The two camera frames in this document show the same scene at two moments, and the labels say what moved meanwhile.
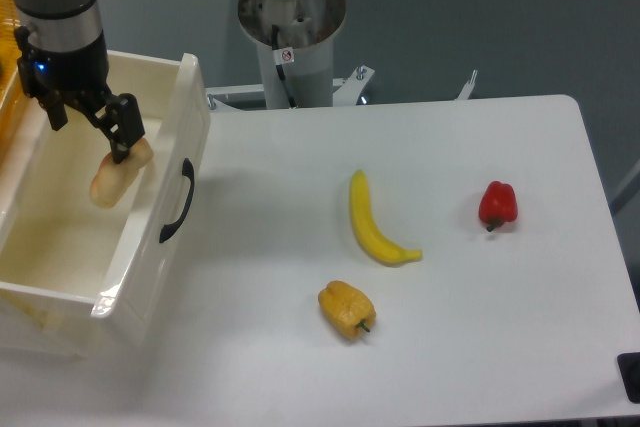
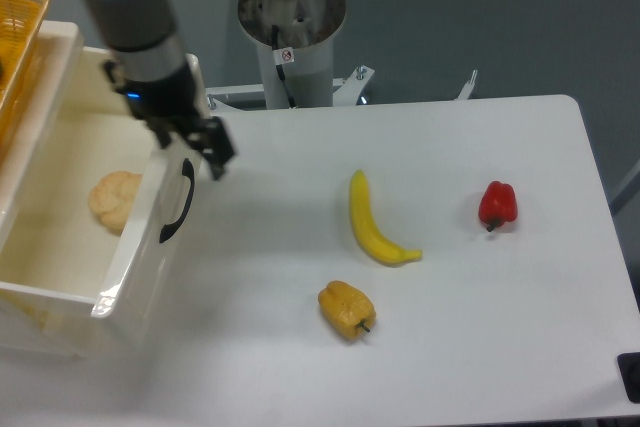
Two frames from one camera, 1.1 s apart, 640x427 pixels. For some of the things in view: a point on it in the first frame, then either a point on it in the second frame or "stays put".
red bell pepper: x=498 y=205 stays put
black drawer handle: x=168 y=230 stays put
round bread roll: x=111 y=181 → x=111 y=197
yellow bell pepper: x=346 y=309 stays put
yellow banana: x=370 y=233 stays put
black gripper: x=77 y=77 → x=175 y=98
